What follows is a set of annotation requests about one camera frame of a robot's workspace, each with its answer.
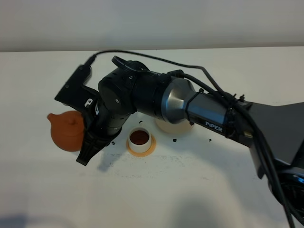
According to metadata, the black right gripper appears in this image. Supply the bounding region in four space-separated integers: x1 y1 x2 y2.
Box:
76 60 172 166

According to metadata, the brown clay teapot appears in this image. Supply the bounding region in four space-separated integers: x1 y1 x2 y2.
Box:
47 111 85 152

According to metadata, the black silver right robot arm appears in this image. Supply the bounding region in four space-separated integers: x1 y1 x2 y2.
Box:
74 57 304 227

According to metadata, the beige round teapot saucer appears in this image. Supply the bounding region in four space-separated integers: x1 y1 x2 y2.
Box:
154 119 194 134

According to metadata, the right white teacup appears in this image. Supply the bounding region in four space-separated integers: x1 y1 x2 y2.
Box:
128 127 151 151

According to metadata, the right orange coaster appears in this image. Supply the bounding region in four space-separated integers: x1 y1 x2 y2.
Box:
126 135 156 157

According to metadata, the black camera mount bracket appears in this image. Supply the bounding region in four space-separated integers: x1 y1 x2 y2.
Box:
55 65 99 114

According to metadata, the black camera cable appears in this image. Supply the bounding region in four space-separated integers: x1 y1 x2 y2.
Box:
84 49 297 228

